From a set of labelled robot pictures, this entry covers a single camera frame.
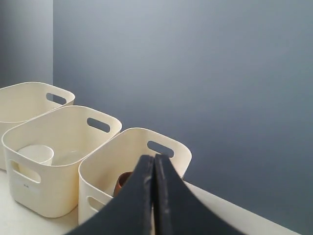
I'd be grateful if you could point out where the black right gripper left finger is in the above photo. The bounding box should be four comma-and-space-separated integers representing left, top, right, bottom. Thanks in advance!
68, 155, 154, 235

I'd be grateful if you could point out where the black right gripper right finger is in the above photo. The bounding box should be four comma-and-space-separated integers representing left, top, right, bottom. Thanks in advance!
153, 154, 243, 235

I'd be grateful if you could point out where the brown wooden cup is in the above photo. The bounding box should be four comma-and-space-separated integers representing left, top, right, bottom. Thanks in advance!
113, 171, 132, 197

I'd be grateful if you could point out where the white paper cup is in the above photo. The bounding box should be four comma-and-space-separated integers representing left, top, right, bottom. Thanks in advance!
18, 144, 54, 166

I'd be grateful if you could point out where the right cream plastic bin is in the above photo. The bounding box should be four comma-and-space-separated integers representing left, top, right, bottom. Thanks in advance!
78, 128, 192, 224

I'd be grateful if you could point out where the cream plastic bin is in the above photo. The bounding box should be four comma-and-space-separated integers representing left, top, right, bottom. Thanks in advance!
0, 81, 76, 172
2, 105, 122, 218
78, 128, 192, 224

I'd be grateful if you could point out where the middle cream plastic bin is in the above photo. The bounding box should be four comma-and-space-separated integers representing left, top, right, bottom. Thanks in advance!
2, 105, 122, 218

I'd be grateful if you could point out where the left cream plastic bin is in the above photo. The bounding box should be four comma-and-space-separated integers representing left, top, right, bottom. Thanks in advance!
0, 81, 76, 172

